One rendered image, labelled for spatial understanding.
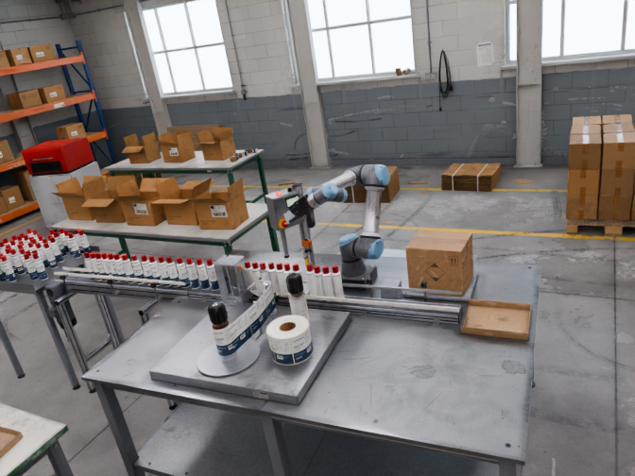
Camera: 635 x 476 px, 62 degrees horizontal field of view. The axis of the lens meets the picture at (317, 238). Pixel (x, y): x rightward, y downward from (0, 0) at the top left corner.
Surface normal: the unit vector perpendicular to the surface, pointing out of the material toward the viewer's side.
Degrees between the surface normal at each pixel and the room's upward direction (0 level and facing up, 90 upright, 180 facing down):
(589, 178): 88
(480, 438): 0
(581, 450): 0
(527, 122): 90
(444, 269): 90
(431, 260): 90
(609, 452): 0
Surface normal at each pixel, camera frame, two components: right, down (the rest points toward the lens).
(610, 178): -0.43, 0.40
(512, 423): -0.14, -0.91
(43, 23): 0.88, 0.06
